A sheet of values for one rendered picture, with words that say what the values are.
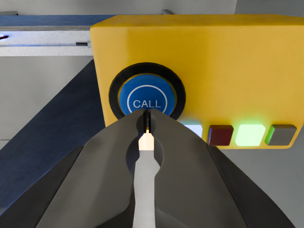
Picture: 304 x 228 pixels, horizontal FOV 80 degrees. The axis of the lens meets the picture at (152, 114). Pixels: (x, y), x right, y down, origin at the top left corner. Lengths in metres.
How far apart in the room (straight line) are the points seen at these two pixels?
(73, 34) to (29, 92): 1.25
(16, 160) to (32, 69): 1.01
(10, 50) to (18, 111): 1.32
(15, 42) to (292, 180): 0.82
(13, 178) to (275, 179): 0.80
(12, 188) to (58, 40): 0.30
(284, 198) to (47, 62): 1.41
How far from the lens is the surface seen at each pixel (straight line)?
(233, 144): 0.17
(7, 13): 1.34
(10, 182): 0.49
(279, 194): 0.84
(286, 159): 0.78
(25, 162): 0.52
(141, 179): 1.91
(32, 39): 0.39
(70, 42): 0.37
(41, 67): 1.44
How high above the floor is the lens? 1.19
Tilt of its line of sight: 58 degrees down
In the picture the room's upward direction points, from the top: 180 degrees clockwise
